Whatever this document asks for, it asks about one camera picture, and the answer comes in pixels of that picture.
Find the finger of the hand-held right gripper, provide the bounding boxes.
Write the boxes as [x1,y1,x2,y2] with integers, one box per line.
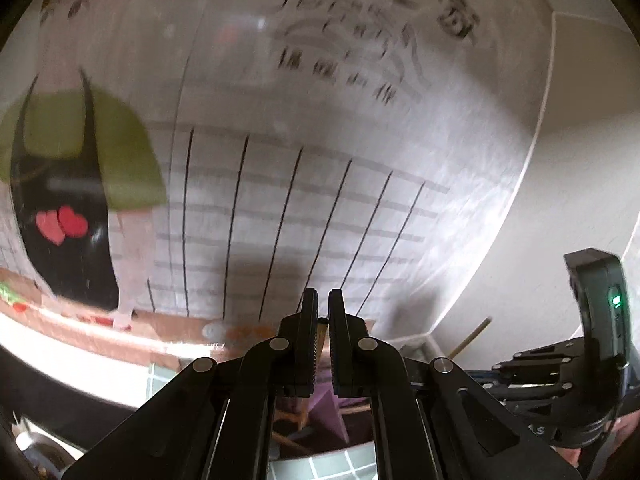
[467,360,577,392]
[512,341,583,362]

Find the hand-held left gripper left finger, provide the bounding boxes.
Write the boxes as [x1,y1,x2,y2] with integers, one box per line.
[62,288,319,480]

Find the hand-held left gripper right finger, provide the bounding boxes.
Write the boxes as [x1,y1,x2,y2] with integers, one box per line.
[329,288,583,480]

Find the purple utensil holder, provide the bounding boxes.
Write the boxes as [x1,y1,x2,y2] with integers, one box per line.
[272,330,437,457]

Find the wooden chopstick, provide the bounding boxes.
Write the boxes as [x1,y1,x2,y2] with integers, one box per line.
[452,316,494,357]

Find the person's right hand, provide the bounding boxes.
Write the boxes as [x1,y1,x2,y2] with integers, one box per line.
[554,446,583,468]

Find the green checked tablecloth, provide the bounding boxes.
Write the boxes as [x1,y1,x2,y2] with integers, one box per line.
[145,362,377,480]

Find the wall poster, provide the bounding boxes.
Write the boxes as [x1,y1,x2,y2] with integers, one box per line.
[0,0,557,358]

